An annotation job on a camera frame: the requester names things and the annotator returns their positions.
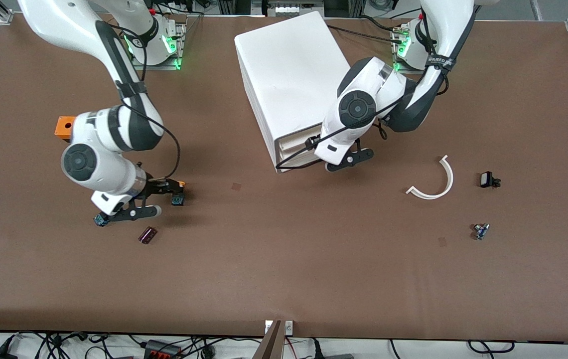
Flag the black cable to arm base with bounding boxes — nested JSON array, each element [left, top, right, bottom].
[[326, 16, 407, 45]]

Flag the grey socket strip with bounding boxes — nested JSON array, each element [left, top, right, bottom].
[[263, 0, 325, 16]]

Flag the white drawer cabinet shell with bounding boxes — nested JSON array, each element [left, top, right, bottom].
[[234, 10, 372, 174]]

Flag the long black cable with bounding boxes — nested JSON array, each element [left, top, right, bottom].
[[184, 337, 265, 359]]

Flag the white drawer with black handle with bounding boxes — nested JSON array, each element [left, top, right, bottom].
[[276, 127, 322, 150]]

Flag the black power strip red switches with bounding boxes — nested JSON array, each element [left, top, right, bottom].
[[143, 340, 183, 359]]

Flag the aluminium camera post with bracket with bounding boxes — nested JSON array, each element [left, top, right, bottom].
[[253, 320, 293, 359]]

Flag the orange button enclosure box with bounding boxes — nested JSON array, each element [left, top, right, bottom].
[[55, 116, 77, 138]]

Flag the white curved pipe clamp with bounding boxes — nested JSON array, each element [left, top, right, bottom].
[[406, 155, 454, 200]]

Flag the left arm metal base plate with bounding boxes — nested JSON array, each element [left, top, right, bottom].
[[392, 25, 445, 76]]

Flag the black tangled cable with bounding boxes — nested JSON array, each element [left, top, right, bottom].
[[15, 332, 115, 359]]

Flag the black looped cable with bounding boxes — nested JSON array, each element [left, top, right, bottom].
[[467, 340, 515, 355]]

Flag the plain white drawer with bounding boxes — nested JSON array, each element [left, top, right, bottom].
[[278, 140, 320, 161], [280, 150, 327, 173]]

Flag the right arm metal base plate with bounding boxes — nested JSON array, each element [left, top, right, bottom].
[[130, 22, 186, 71]]

